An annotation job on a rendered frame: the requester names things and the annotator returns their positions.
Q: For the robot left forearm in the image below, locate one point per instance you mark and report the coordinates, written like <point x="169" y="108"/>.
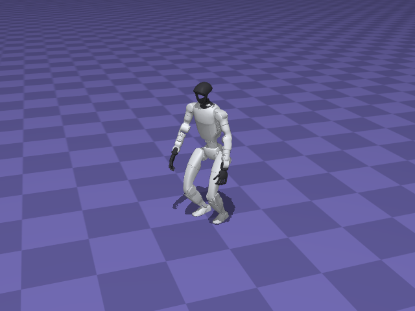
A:
<point x="226" y="151"/>

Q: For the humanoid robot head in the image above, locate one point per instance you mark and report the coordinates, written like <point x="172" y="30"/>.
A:
<point x="203" y="89"/>

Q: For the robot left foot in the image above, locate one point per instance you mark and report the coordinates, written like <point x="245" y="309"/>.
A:
<point x="220" y="218"/>

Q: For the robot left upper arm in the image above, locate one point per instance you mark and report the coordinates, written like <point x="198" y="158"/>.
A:
<point x="222" y="117"/>

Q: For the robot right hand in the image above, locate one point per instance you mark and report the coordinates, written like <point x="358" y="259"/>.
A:
<point x="174" y="153"/>

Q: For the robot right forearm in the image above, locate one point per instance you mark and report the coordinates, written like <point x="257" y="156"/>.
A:
<point x="179" y="139"/>

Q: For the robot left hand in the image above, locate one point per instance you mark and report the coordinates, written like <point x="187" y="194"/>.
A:
<point x="222" y="175"/>

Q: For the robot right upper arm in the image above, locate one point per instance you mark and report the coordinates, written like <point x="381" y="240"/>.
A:
<point x="188" y="117"/>

